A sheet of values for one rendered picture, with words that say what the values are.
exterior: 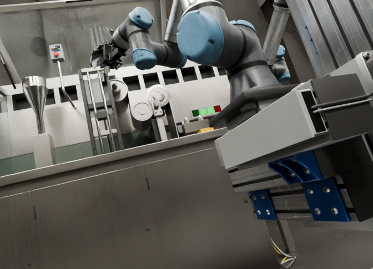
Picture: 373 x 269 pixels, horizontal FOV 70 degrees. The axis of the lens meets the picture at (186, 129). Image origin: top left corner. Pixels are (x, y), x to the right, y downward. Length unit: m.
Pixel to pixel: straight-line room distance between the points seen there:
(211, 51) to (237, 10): 4.19
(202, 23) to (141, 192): 0.87
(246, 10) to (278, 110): 4.54
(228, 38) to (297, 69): 3.88
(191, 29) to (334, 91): 0.37
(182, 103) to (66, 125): 0.84
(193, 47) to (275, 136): 0.33
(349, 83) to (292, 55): 4.17
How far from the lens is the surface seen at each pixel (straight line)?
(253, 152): 0.49
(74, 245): 1.33
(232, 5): 4.85
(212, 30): 0.64
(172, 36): 0.98
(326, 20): 0.77
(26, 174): 1.37
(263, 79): 0.72
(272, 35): 1.40
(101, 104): 1.56
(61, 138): 2.01
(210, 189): 1.35
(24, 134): 2.09
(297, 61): 4.62
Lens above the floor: 0.64
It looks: 13 degrees up
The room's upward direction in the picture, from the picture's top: 15 degrees counter-clockwise
